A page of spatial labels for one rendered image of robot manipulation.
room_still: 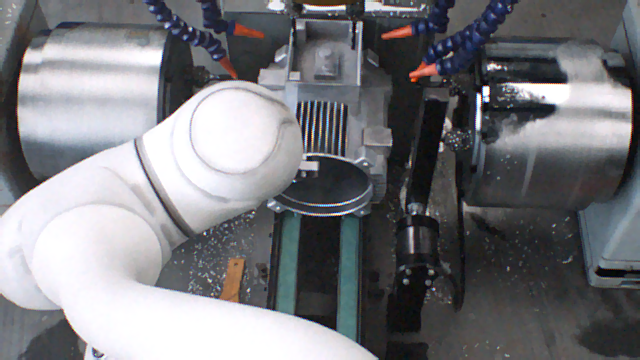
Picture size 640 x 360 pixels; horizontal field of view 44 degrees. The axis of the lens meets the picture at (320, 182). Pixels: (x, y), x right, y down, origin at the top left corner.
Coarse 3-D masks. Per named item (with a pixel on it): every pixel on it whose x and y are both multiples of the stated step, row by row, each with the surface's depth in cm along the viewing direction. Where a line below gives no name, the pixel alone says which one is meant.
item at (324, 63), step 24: (312, 24) 113; (336, 24) 112; (360, 24) 112; (312, 48) 113; (336, 48) 113; (360, 48) 109; (288, 72) 107; (312, 72) 111; (336, 72) 109; (360, 72) 107; (288, 96) 108; (312, 96) 108; (336, 96) 108; (360, 96) 109
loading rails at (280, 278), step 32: (288, 224) 120; (352, 224) 120; (288, 256) 117; (352, 256) 117; (256, 288) 126; (288, 288) 114; (352, 288) 114; (384, 288) 125; (320, 320) 121; (352, 320) 111
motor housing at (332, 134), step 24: (384, 72) 119; (312, 120) 109; (336, 120) 109; (360, 120) 111; (384, 120) 115; (312, 144) 105; (336, 144) 107; (360, 144) 109; (336, 168) 122; (360, 168) 108; (384, 168) 111; (288, 192) 118; (312, 192) 120; (336, 192) 120; (360, 192) 117; (384, 192) 113; (312, 216) 119; (336, 216) 119
